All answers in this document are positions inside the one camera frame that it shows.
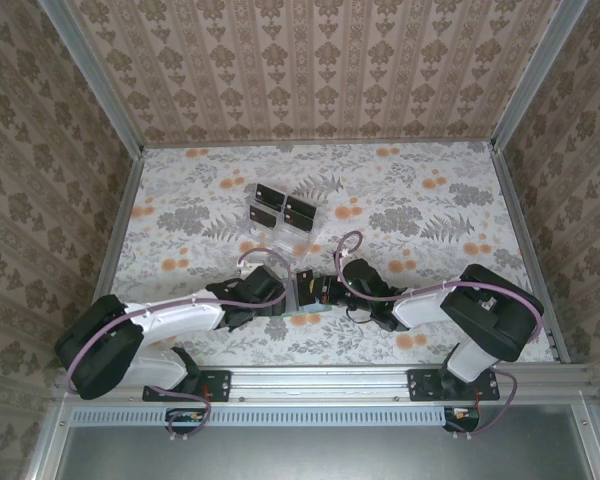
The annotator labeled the grey metal sheet panel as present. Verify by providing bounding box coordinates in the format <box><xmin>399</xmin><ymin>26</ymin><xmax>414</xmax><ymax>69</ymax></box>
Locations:
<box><xmin>54</xmin><ymin>424</ymin><xmax>600</xmax><ymax>480</ymax></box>

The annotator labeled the black credit card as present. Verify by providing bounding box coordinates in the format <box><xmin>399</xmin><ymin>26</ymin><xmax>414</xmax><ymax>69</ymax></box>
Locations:
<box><xmin>248</xmin><ymin>203</ymin><xmax>282</xmax><ymax>231</ymax></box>
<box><xmin>285</xmin><ymin>194</ymin><xmax>318</xmax><ymax>217</ymax></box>
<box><xmin>282</xmin><ymin>207</ymin><xmax>316</xmax><ymax>233</ymax></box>
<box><xmin>296</xmin><ymin>272</ymin><xmax>315</xmax><ymax>306</ymax></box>
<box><xmin>255</xmin><ymin>182</ymin><xmax>289</xmax><ymax>209</ymax></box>

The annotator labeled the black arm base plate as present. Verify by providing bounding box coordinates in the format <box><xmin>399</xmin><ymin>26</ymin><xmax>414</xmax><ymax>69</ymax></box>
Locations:
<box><xmin>407</xmin><ymin>367</ymin><xmax>501</xmax><ymax>404</ymax></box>
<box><xmin>142</xmin><ymin>368</ymin><xmax>232</xmax><ymax>404</ymax></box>

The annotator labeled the small black control board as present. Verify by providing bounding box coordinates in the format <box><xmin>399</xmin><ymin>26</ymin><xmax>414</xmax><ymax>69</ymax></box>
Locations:
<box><xmin>165</xmin><ymin>407</ymin><xmax>206</xmax><ymax>432</ymax></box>
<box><xmin>443</xmin><ymin>405</ymin><xmax>482</xmax><ymax>432</ymax></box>

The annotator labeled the aluminium upright frame post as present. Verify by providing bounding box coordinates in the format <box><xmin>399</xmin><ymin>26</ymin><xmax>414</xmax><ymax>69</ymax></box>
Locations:
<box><xmin>490</xmin><ymin>0</ymin><xmax>590</xmax><ymax>151</ymax></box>
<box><xmin>36</xmin><ymin>0</ymin><xmax>147</xmax><ymax>157</ymax></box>

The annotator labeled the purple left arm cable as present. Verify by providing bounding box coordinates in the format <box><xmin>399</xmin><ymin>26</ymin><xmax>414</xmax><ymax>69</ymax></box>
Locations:
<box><xmin>65</xmin><ymin>247</ymin><xmax>290</xmax><ymax>444</ymax></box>

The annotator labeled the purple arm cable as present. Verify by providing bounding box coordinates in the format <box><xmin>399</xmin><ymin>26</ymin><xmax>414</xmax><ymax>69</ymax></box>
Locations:
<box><xmin>332</xmin><ymin>229</ymin><xmax>547</xmax><ymax>441</ymax></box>
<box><xmin>65</xmin><ymin>247</ymin><xmax>290</xmax><ymax>444</ymax></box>

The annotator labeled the green card holder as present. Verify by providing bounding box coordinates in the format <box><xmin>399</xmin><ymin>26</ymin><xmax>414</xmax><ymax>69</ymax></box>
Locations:
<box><xmin>278</xmin><ymin>277</ymin><xmax>331</xmax><ymax>317</ymax></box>

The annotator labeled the aluminium table back rail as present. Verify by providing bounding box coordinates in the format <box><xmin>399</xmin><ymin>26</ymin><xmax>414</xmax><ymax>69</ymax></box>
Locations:
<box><xmin>142</xmin><ymin>141</ymin><xmax>496</xmax><ymax>150</ymax></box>

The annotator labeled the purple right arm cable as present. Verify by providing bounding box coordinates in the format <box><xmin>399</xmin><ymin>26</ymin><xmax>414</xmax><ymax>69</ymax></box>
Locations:
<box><xmin>332</xmin><ymin>229</ymin><xmax>547</xmax><ymax>441</ymax></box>

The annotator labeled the aluminium table side rail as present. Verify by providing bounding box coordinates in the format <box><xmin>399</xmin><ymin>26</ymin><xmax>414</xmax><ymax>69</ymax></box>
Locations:
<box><xmin>82</xmin><ymin>147</ymin><xmax>149</xmax><ymax>361</ymax></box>
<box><xmin>490</xmin><ymin>144</ymin><xmax>571</xmax><ymax>365</ymax></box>

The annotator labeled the aluminium front mounting rail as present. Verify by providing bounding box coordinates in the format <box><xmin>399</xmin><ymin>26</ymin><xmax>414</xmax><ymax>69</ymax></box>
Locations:
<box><xmin>52</xmin><ymin>363</ymin><xmax>597</xmax><ymax>406</ymax></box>

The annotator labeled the grey slotted cable duct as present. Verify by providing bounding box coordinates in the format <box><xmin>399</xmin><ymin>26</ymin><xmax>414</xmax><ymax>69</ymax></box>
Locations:
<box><xmin>72</xmin><ymin>407</ymin><xmax>449</xmax><ymax>427</ymax></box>

